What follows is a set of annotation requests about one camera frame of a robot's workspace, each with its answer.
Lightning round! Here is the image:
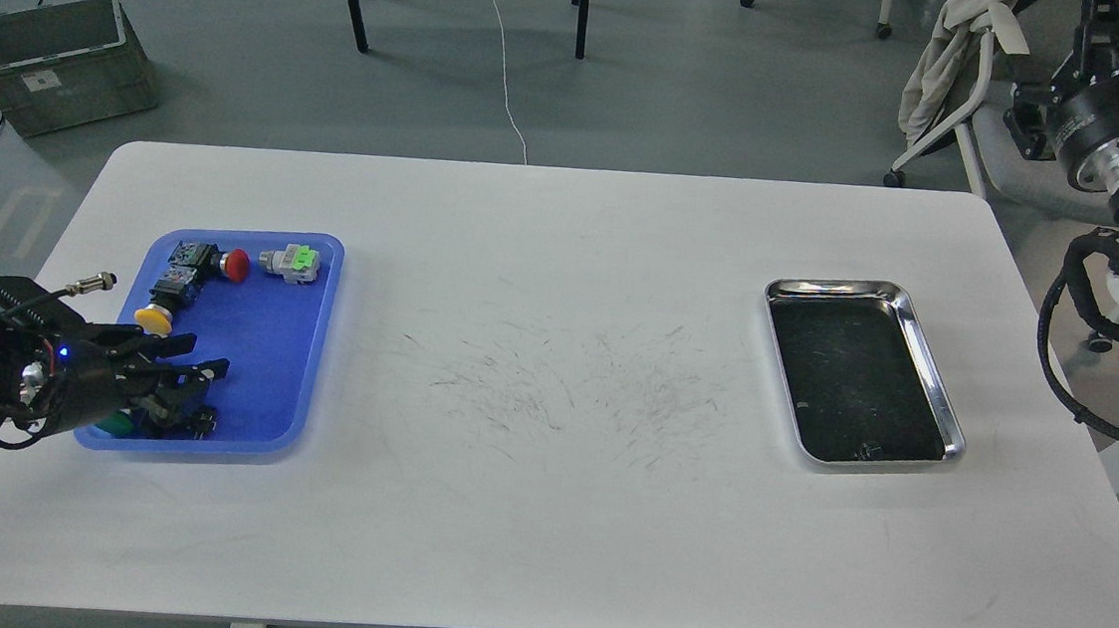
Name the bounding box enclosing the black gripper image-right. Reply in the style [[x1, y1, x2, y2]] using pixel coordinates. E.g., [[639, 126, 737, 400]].
[[1004, 0, 1119, 194]]

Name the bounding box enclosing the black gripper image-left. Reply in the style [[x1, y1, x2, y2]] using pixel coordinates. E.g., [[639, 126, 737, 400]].
[[0, 325, 231, 443]]

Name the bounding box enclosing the blue plastic tray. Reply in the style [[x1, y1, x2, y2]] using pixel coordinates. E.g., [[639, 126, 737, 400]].
[[74, 229, 344, 457]]

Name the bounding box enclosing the silver metal tray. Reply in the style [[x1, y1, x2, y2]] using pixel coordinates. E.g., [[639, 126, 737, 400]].
[[765, 278, 968, 471]]

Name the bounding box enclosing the grey office chair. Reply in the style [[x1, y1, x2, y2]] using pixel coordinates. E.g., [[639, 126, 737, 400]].
[[869, 0, 1119, 354]]

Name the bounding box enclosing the beige cloth on chair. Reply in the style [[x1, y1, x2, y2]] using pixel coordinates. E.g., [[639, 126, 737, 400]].
[[899, 0, 1029, 146]]

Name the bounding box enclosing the grey green storage crate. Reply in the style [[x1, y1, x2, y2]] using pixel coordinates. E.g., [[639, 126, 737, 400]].
[[0, 0, 160, 137]]

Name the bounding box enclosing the yellow push button switch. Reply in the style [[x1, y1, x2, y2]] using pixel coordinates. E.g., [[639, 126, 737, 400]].
[[131, 265, 200, 337]]

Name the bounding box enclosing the green push button switch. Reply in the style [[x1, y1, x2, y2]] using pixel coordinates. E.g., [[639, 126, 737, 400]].
[[95, 407, 141, 439]]

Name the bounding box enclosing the red push button switch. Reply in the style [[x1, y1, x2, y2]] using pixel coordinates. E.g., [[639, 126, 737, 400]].
[[167, 240, 250, 284]]

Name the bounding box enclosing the black wrist camera image-left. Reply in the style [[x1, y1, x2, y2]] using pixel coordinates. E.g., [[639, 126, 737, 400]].
[[0, 272, 117, 343]]

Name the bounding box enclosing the grey green switch module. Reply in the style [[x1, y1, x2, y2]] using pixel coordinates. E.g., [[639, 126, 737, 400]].
[[257, 243, 322, 285]]

